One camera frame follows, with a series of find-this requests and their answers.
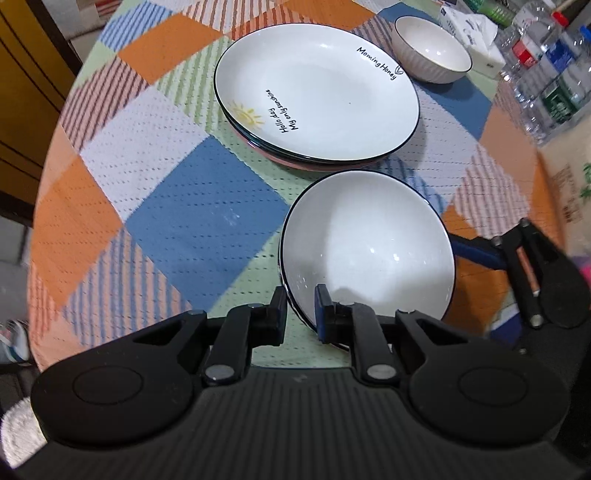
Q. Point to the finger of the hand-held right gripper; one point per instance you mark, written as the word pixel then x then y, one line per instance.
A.
pixel 475 251

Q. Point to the white plate with sun print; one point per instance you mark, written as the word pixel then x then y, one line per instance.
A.
pixel 323 101

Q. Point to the red label water bottle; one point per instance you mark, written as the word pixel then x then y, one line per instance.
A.
pixel 526 51

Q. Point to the patchwork checked tablecloth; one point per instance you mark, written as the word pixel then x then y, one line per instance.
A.
pixel 184 221

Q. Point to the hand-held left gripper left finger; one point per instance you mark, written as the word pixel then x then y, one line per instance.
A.
pixel 278 318

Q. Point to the white fluffy towel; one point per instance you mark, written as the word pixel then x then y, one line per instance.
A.
pixel 23 429

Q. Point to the white sneaker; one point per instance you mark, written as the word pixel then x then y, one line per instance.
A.
pixel 11 344

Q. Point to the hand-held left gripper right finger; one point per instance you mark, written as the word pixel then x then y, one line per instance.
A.
pixel 321 316

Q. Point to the white tissue box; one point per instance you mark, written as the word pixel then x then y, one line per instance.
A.
pixel 485 57

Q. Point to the green label water bottle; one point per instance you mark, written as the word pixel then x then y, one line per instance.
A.
pixel 561 104

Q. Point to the blue label water bottle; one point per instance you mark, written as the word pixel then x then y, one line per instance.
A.
pixel 561 55

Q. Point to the pink plate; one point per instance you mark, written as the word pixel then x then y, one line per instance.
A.
pixel 277 160

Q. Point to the yellow wooden chair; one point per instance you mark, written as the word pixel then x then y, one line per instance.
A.
pixel 27 92

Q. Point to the green plastic basket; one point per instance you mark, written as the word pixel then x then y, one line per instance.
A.
pixel 489 5

